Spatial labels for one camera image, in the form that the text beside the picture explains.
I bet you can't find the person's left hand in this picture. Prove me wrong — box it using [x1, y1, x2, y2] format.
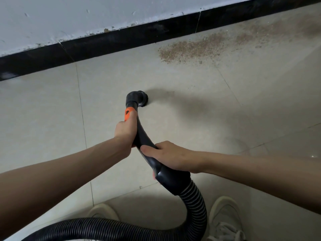
[114, 107, 140, 158]

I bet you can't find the person's right hand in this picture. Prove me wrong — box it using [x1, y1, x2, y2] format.
[140, 141, 209, 180]

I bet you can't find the black vacuum hose with handle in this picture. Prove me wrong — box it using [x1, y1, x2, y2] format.
[21, 90, 208, 241]

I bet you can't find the brown sawdust dirt patch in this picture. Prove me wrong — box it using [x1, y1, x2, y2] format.
[158, 15, 321, 66]

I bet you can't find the person's left forearm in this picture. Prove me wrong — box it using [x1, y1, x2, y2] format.
[0, 135, 128, 239]

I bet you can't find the person's right forearm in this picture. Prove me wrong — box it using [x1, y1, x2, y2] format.
[203, 152, 321, 215]

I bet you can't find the tiled floor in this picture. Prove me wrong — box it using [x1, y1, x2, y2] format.
[0, 2, 321, 241]

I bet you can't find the grey shoe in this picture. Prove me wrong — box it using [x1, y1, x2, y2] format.
[207, 195, 246, 241]
[86, 203, 121, 221]

